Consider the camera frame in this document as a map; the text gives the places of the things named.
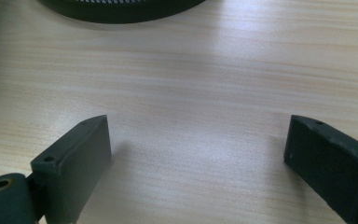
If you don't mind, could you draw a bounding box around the black mesh trash can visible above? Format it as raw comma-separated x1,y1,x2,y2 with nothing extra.
36,0,207,24

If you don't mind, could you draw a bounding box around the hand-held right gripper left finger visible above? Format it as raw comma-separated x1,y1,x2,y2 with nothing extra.
30,114,113,224

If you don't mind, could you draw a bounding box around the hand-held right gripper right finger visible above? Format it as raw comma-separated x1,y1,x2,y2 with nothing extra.
282,114,358,224

